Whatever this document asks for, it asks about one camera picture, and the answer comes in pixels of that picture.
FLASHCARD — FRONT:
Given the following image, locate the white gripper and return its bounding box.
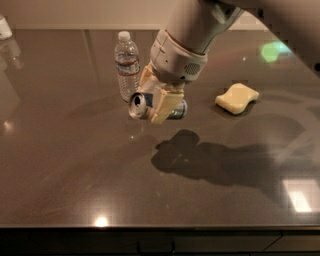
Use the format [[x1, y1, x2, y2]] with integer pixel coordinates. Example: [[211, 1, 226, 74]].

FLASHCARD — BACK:
[[137, 29, 208, 124]]

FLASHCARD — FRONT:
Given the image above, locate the blue silver redbull can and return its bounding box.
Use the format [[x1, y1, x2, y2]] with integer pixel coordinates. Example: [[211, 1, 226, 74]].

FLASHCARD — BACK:
[[128, 92, 187, 120]]

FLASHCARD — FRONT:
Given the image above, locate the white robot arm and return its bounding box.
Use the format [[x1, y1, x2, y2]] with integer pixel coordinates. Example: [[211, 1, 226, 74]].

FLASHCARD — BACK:
[[129, 0, 320, 124]]

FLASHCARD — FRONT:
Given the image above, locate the clear plastic water bottle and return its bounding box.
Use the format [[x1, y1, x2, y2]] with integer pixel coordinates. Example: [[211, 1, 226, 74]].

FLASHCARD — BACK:
[[114, 31, 140, 102]]

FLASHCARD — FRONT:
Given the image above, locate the yellow sponge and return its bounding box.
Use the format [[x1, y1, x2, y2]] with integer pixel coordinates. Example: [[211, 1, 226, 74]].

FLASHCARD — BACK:
[[215, 83, 259, 115]]

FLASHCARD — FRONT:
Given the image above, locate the white object at table corner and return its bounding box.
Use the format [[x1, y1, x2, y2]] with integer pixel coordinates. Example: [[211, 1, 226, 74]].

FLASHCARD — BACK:
[[0, 14, 13, 40]]

